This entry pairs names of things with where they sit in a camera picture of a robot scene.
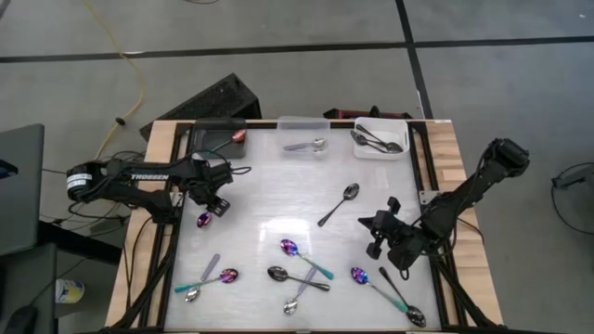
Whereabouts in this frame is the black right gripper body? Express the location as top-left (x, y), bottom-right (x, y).
top-left (357, 211), bottom-right (421, 273)

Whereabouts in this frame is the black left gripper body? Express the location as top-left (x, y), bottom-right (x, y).
top-left (185, 160), bottom-right (235, 206)

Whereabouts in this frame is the copper spoon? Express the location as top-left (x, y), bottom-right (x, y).
top-left (203, 129), bottom-right (247, 154)

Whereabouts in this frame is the black plastic bin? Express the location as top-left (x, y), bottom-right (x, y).
top-left (187, 116), bottom-right (247, 161)

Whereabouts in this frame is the white plastic bin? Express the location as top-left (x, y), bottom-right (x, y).
top-left (354, 117), bottom-right (411, 162)

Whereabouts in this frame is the black perforated box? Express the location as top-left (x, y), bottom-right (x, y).
top-left (138, 72), bottom-right (264, 143)

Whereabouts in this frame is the red and black tool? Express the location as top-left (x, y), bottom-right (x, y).
top-left (323, 105), bottom-right (414, 122)

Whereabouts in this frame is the clear plastic bin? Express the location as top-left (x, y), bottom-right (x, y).
top-left (277, 115), bottom-right (331, 161)

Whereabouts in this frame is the white and yellow can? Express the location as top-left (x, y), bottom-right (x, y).
top-left (55, 278), bottom-right (86, 305)

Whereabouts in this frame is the grey device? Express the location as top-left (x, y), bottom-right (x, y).
top-left (550, 161), bottom-right (594, 191)

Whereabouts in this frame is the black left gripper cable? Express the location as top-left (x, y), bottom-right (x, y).
top-left (226, 162), bottom-right (253, 177)

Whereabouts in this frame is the yellow cable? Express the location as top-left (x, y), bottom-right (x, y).
top-left (81, 0), bottom-right (146, 161)

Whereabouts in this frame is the black cable bundle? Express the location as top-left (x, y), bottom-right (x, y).
top-left (39, 150), bottom-right (154, 233)

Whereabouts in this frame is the black cable loop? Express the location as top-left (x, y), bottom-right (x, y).
top-left (549, 161), bottom-right (594, 242)

